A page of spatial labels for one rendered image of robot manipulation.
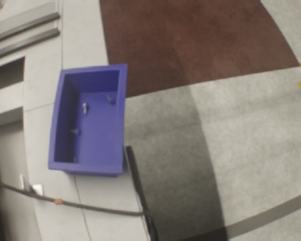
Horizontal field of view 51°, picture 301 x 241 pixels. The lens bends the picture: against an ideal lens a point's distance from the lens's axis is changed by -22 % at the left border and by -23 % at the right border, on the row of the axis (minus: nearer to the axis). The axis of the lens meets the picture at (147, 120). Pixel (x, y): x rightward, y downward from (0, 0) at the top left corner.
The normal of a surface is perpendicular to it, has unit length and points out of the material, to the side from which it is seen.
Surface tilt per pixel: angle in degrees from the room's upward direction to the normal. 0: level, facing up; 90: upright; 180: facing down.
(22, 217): 0
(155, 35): 0
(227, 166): 0
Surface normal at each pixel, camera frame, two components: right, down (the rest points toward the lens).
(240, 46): -0.04, -0.47
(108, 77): -0.02, 0.84
